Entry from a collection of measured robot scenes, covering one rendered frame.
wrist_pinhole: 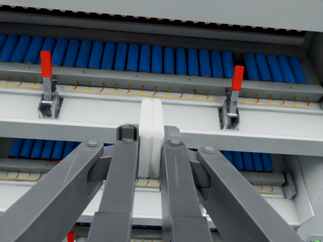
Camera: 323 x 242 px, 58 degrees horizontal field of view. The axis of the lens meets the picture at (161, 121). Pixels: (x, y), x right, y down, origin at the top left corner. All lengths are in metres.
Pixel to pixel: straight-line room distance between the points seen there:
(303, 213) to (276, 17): 0.38
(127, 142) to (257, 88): 0.35
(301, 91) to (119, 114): 0.29
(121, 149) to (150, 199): 0.43
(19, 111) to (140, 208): 0.27
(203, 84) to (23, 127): 0.28
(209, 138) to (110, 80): 0.18
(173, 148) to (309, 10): 0.29
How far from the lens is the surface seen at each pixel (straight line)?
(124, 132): 0.16
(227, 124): 0.45
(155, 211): 0.57
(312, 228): 0.66
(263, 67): 0.53
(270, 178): 0.63
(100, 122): 0.43
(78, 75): 0.47
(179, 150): 0.16
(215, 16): 0.38
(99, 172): 0.16
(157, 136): 0.16
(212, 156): 0.15
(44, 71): 0.43
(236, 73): 0.43
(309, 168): 0.61
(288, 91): 0.51
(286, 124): 0.49
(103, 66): 0.48
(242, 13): 0.38
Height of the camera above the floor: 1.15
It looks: 33 degrees down
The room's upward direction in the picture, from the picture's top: 6 degrees clockwise
